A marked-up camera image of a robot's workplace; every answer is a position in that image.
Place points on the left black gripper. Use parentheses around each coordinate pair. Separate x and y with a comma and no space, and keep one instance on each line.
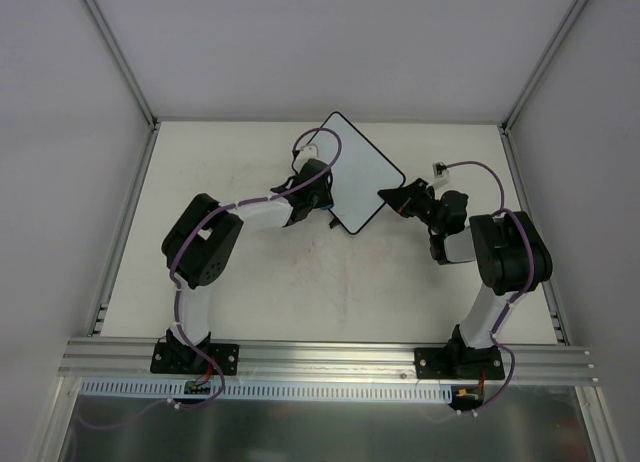
(316,198)

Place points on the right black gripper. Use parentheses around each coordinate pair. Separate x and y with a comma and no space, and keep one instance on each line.
(413,200)

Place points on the small black-framed whiteboard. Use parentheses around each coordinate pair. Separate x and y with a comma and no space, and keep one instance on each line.
(359,169)

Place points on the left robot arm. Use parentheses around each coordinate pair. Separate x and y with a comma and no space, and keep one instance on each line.
(198,248)

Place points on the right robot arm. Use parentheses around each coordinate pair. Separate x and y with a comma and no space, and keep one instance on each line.
(511,258)

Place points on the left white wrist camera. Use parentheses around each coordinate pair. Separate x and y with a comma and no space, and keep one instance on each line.
(304,153)

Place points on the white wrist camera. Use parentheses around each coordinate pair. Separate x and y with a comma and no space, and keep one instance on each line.
(441,176)
(304,153)

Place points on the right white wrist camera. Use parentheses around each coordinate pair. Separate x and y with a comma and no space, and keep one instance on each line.
(441,176)

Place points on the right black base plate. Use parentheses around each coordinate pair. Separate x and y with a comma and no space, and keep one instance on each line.
(470,364)

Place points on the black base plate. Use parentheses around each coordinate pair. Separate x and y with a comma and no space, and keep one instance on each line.
(470,364)
(173,357)

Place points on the white slotted cable duct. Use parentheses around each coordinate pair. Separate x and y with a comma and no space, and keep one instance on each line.
(265,390)

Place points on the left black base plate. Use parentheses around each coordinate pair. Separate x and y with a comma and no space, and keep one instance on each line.
(173,357)

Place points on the left aluminium frame post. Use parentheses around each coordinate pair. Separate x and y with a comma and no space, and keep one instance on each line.
(116,54)

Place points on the aluminium frame post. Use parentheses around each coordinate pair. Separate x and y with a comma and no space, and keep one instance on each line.
(116,54)
(551,50)

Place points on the right aluminium frame post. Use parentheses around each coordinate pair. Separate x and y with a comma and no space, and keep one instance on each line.
(551,50)

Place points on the aluminium front rail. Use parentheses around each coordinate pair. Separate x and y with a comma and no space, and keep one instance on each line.
(330,362)

